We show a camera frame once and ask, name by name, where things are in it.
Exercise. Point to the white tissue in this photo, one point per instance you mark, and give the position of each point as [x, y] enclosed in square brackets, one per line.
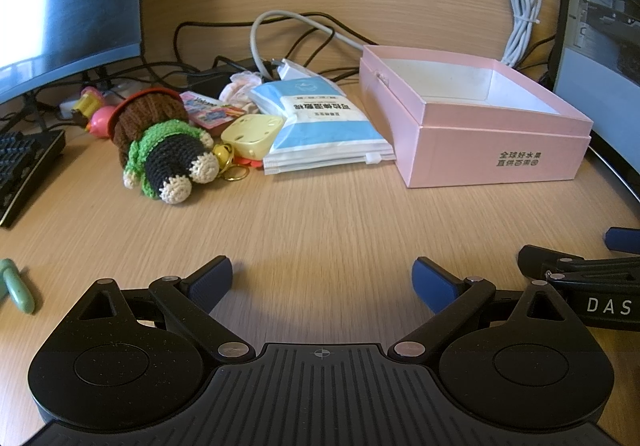
[237, 92]

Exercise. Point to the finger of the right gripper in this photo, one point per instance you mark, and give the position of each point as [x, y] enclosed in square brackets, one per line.
[623, 239]
[537, 263]

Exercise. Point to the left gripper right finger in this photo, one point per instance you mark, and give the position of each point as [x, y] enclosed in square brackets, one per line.
[459, 306]

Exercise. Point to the pink toy figure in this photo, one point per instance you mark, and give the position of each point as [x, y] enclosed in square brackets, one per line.
[95, 113]

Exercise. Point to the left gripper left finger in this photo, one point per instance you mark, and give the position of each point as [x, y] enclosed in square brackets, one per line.
[186, 304]

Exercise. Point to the left curved monitor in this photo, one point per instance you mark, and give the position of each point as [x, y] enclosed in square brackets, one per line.
[47, 40]

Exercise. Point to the pink cardboard box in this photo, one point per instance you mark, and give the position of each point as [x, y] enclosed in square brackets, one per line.
[458, 120]

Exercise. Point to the blue white wipes packet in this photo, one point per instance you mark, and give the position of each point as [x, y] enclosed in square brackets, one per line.
[321, 127]

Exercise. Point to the crocheted brown green doll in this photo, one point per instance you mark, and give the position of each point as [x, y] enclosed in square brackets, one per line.
[159, 150]

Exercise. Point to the gold keyring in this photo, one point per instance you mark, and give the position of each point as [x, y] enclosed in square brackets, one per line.
[228, 169]

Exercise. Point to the pink patterned card pack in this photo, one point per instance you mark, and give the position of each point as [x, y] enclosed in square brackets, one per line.
[209, 114]

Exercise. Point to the right monitor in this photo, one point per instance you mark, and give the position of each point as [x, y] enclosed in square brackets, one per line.
[594, 66]

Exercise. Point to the black power adapter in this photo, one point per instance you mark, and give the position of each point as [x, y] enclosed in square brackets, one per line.
[212, 81]

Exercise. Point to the black keyboard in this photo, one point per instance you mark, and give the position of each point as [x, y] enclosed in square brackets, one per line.
[26, 160]

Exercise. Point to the white power strip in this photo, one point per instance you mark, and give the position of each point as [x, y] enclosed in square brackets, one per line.
[113, 96]

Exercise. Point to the yellow plastic case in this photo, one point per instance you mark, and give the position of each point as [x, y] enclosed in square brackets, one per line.
[252, 135]

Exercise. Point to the teal plastic clip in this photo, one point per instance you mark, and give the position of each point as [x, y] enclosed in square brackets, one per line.
[12, 285]

